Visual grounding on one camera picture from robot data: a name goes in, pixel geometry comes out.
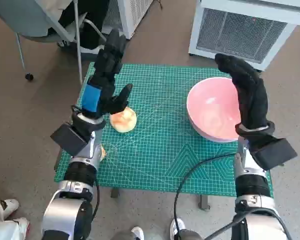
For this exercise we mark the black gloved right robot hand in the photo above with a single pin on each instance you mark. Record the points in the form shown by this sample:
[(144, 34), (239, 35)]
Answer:
[(252, 100)]

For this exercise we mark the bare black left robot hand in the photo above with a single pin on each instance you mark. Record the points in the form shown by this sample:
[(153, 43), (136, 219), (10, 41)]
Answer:
[(91, 97)]

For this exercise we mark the round bread bun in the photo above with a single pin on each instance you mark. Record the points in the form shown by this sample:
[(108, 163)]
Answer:
[(125, 122)]

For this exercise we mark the pink bowl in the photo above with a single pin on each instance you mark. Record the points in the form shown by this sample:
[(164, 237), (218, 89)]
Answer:
[(210, 107)]

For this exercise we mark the long toasted bread loaf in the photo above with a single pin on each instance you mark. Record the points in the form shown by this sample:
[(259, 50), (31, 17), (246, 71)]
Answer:
[(103, 152)]

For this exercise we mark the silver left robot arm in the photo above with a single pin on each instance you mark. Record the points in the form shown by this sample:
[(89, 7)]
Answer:
[(62, 212)]

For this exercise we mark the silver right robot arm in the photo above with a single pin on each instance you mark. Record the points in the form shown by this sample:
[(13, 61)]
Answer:
[(250, 185)]

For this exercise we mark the large white mesh cabinet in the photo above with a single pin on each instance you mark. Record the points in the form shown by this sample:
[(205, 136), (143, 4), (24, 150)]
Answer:
[(240, 32)]

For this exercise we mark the seated person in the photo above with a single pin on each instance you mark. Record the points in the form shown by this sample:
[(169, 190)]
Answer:
[(90, 25)]

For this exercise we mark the green cutting mat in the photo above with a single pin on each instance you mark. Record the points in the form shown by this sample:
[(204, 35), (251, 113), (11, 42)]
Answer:
[(152, 155)]

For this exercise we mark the small white mesh cabinet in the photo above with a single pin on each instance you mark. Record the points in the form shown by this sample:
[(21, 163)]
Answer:
[(132, 15)]

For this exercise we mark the grey office chair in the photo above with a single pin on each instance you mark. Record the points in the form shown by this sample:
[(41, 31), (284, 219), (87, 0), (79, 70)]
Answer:
[(27, 15)]

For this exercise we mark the person with white shoes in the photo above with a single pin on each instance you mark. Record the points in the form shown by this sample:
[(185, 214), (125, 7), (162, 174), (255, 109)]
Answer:
[(177, 226)]

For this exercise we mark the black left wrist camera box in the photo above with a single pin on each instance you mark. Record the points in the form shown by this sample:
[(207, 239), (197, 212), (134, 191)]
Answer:
[(67, 138)]

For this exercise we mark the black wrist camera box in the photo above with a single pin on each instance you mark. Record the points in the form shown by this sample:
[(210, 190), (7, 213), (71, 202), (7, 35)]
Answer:
[(272, 152), (67, 138)]

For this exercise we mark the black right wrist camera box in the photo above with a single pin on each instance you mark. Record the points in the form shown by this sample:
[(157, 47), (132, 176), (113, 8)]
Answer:
[(272, 152)]

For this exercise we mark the dark table leg bracket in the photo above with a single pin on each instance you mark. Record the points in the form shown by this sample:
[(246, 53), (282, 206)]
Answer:
[(115, 193), (204, 202)]

